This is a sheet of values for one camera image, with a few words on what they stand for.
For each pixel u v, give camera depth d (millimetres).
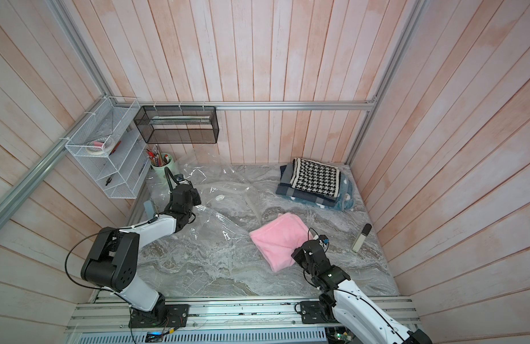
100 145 688
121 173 784
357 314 510
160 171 1013
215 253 882
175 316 728
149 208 977
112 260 459
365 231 899
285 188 1027
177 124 1050
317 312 728
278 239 860
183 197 718
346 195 1017
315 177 1015
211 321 732
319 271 636
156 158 972
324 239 780
